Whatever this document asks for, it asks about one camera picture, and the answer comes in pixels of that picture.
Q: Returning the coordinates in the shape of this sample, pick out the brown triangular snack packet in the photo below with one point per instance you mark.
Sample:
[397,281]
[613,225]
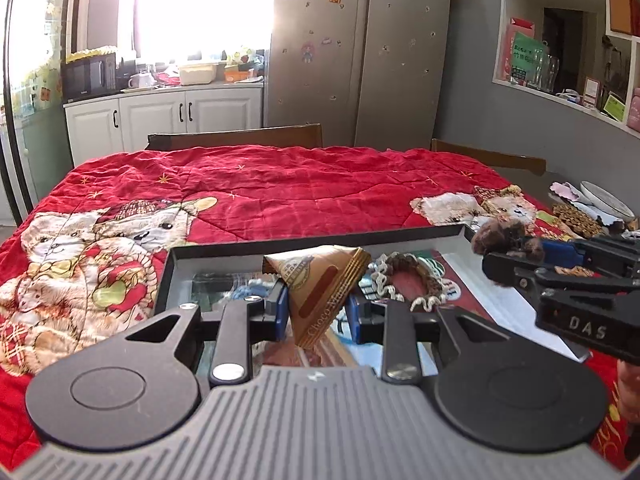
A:
[322,285]

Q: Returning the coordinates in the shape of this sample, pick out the brown fuzzy scrunchie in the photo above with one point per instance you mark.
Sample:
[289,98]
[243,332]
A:
[500,237]

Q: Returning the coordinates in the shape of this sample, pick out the orange box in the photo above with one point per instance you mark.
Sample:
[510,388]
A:
[242,75]

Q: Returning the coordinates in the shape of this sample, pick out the dark crochet scrunchie cream trim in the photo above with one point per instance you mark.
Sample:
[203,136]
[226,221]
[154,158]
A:
[407,272]

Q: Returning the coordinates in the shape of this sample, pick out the clear drinking glasses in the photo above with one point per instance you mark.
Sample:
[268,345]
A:
[545,72]

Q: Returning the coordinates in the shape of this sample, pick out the black framed sliding door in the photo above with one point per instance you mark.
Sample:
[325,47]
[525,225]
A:
[12,110]

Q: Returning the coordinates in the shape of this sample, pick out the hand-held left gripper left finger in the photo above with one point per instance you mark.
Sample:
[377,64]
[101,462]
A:
[281,310]

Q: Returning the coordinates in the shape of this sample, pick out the silver refrigerator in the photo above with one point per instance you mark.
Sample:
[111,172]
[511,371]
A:
[360,50]

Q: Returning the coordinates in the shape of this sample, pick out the red bear printed blanket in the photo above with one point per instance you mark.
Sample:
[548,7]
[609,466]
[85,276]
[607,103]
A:
[300,190]

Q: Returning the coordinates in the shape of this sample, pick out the white bowl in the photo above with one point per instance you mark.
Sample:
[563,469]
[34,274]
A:
[605,200]

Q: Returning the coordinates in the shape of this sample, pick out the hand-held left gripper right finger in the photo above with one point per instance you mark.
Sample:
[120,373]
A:
[358,321]

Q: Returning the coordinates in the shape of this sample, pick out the white kitchen cabinet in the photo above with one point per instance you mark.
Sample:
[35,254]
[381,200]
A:
[150,120]

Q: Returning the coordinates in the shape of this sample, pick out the black shallow tray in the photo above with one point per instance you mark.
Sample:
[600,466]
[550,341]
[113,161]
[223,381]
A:
[500,285]

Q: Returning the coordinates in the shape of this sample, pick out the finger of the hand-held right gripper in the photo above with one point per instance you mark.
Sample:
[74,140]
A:
[515,270]
[562,252]

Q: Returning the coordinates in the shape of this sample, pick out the beige plastic container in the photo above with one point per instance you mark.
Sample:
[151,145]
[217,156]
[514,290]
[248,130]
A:
[197,74]

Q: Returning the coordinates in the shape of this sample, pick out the white teapot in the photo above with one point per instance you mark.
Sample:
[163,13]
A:
[141,80]

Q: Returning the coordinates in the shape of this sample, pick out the doll fridge magnet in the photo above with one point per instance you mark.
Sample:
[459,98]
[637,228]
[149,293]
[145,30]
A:
[307,52]

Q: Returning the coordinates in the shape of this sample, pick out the black microwave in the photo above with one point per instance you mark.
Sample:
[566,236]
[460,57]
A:
[87,77]

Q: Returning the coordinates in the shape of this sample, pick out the brown patterned packet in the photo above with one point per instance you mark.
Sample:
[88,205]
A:
[577,220]

